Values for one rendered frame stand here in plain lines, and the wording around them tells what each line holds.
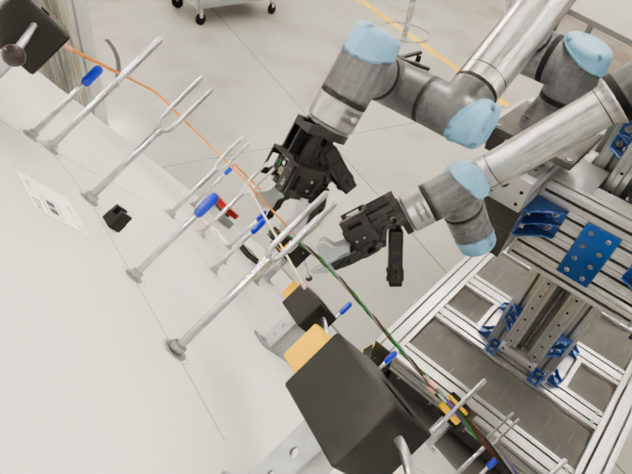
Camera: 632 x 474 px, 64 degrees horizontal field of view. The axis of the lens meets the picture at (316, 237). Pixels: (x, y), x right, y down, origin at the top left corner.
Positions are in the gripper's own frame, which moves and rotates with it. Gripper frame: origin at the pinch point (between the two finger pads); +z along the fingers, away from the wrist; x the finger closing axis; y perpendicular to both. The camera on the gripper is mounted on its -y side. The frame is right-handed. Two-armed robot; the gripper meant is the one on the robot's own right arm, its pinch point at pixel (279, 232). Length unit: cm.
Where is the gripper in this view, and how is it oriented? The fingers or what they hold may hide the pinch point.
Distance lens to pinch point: 85.6
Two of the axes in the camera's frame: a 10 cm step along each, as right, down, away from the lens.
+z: -4.8, 8.1, 3.5
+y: -6.7, -0.8, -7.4
